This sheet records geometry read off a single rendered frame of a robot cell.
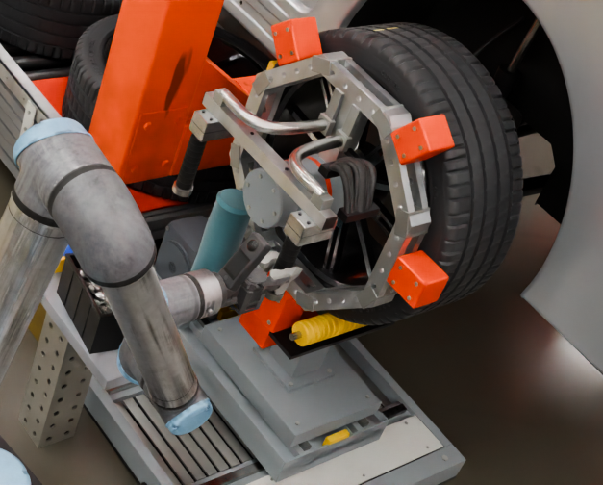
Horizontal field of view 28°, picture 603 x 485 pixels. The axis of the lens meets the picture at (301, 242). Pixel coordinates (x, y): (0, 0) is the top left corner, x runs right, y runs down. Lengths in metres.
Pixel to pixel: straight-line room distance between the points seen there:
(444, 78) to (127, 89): 0.78
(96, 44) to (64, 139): 1.72
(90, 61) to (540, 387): 1.67
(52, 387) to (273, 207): 0.73
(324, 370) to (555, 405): 0.93
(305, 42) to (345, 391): 0.96
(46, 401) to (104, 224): 1.22
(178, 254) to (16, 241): 1.22
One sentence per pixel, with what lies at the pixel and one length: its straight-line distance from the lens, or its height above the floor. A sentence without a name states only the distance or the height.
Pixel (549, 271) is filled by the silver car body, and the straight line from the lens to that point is 2.70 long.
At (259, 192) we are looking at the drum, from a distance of 2.52.
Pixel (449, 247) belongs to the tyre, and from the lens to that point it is 2.48.
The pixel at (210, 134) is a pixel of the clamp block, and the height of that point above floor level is 0.92.
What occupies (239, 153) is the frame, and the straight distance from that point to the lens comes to 2.78.
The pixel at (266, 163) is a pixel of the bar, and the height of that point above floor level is 0.97.
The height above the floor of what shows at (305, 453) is 0.17.
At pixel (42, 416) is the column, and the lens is 2.96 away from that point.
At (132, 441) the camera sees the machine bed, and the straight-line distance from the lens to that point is 2.99.
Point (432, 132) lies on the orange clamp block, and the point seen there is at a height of 1.15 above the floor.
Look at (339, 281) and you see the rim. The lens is 2.74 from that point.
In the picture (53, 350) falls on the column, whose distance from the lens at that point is 2.83.
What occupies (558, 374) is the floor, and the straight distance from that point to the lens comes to 3.89.
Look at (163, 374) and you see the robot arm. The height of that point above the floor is 0.84.
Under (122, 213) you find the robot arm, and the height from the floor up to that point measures 1.21.
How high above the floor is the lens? 2.28
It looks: 36 degrees down
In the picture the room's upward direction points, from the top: 23 degrees clockwise
